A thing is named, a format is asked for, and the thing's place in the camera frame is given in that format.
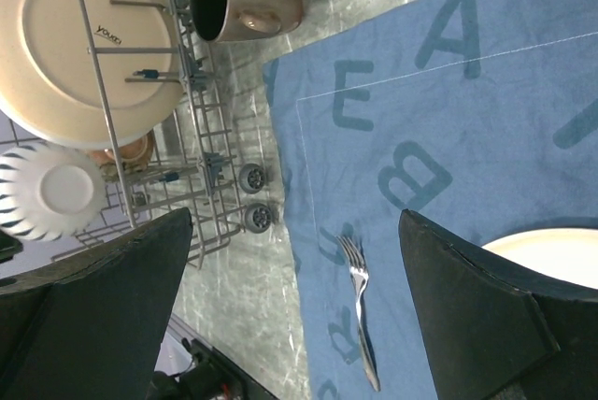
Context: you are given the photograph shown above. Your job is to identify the silver fork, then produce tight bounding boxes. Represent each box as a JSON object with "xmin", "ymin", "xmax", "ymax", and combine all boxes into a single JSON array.
[{"xmin": 336, "ymin": 236, "xmax": 381, "ymax": 392}]

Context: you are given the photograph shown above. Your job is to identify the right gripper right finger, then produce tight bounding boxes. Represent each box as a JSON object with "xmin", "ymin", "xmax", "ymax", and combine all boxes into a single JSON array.
[{"xmin": 398, "ymin": 209, "xmax": 597, "ymax": 399}]

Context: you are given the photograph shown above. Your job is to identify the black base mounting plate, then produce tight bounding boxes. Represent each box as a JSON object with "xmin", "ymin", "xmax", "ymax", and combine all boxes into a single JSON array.
[{"xmin": 146, "ymin": 314, "xmax": 276, "ymax": 399}]

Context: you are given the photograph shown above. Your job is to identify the beige plate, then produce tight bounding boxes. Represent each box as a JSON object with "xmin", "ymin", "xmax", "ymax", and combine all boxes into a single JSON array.
[{"xmin": 1, "ymin": 0, "xmax": 183, "ymax": 150}]

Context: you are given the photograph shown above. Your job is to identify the pink and cream plate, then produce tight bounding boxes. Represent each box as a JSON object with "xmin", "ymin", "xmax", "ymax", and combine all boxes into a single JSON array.
[{"xmin": 482, "ymin": 228, "xmax": 597, "ymax": 289}]

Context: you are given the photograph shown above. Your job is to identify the metal wire dish rack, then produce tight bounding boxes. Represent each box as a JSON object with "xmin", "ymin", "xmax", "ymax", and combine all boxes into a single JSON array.
[{"xmin": 0, "ymin": 0, "xmax": 281, "ymax": 270}]

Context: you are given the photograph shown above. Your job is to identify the dark brown metal cup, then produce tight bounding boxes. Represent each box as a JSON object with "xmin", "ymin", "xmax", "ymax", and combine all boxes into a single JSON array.
[{"xmin": 190, "ymin": 0, "xmax": 304, "ymax": 43}]

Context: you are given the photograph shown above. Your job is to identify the blue letter pattern cloth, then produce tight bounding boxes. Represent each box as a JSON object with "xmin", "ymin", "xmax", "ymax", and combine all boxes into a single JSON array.
[{"xmin": 263, "ymin": 0, "xmax": 597, "ymax": 399}]

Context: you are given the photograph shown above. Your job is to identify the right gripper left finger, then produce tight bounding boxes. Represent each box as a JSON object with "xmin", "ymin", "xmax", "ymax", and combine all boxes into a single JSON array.
[{"xmin": 1, "ymin": 207, "xmax": 193, "ymax": 399}]

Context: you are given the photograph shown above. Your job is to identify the brown rimmed ceramic bowl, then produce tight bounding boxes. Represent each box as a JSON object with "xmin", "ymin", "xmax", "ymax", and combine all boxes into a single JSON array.
[{"xmin": 85, "ymin": 131, "xmax": 155, "ymax": 182}]

